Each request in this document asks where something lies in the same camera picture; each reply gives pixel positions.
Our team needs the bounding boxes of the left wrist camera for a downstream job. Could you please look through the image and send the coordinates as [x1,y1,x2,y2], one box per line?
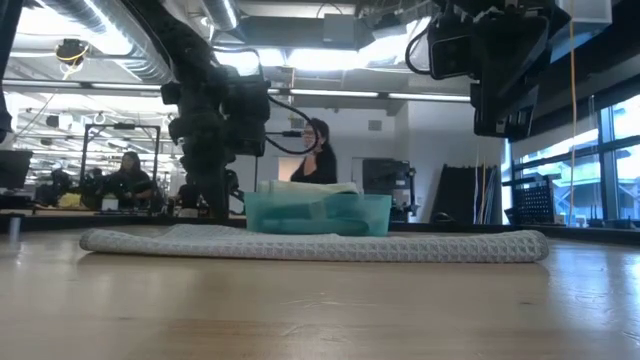
[221,79,272,157]

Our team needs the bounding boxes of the person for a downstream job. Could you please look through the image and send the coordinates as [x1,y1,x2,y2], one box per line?
[289,117,340,185]
[105,151,155,210]

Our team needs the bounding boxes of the long ceiling light bar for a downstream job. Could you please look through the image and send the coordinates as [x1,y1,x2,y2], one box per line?
[0,78,174,97]

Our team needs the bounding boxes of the silver ventilation duct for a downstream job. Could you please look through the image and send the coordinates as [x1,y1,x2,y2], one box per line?
[44,0,176,86]

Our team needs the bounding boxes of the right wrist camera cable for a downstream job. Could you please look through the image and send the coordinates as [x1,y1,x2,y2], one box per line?
[403,14,441,76]

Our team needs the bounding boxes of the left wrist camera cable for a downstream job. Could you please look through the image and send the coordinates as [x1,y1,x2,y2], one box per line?
[262,94,321,156]

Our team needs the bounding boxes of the yellow hanging cord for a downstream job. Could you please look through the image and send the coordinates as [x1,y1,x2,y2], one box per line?
[568,19,578,226]

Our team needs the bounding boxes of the black equipment cart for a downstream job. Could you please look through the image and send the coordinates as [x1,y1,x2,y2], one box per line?
[360,157,417,222]

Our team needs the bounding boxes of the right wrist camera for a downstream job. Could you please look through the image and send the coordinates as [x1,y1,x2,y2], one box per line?
[426,17,482,81]

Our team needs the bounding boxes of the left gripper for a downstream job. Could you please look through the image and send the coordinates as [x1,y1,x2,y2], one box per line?
[159,64,242,221]

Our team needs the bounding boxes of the black leaning board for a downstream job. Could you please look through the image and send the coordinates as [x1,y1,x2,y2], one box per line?
[429,163,503,225]

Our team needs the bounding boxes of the dark monitor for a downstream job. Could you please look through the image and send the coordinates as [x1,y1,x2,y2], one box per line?
[0,149,34,190]

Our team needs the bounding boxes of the grey waffle microfiber towel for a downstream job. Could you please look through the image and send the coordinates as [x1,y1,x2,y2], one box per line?
[78,223,550,264]

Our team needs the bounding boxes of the ceiling cord reel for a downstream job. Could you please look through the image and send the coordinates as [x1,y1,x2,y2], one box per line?
[53,38,91,67]

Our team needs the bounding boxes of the black perforated panel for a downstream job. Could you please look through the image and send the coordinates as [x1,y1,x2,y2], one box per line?
[510,183,557,226]

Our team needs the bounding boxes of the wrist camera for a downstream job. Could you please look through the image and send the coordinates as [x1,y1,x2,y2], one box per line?
[426,17,482,81]
[221,79,272,157]

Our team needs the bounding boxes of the teal mesh basket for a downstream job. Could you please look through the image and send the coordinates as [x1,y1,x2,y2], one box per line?
[243,192,393,237]

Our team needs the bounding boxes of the white ceiling box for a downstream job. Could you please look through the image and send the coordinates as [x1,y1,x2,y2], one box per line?
[557,0,614,26]

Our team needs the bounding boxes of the black gantry frame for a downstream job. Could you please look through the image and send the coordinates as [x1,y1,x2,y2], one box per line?
[81,123,162,201]

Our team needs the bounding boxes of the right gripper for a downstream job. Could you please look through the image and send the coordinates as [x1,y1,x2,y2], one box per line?
[469,0,572,142]

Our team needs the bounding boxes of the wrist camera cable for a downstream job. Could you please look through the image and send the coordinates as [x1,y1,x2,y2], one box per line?
[403,14,441,76]
[262,94,321,156]

